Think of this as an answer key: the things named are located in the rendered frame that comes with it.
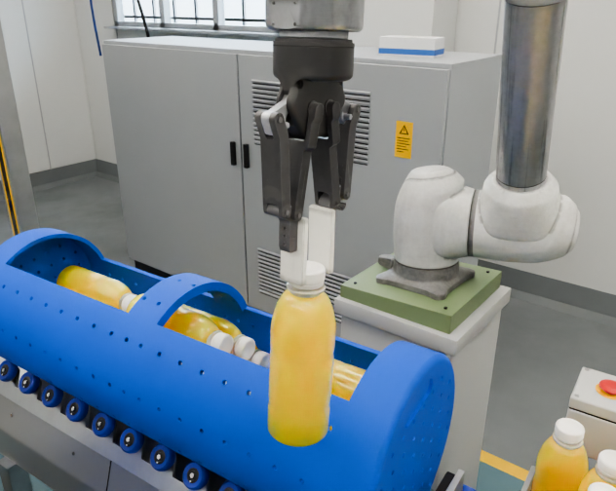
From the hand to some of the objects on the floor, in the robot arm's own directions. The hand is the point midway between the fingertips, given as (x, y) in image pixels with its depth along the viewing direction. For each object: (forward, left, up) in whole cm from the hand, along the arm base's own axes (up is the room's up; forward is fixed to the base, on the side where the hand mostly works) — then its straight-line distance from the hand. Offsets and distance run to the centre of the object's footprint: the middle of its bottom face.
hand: (308, 245), depth 61 cm
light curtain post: (-33, -147, -137) cm, 204 cm away
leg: (+2, -99, -139) cm, 171 cm away
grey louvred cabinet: (-184, -182, -135) cm, 292 cm away
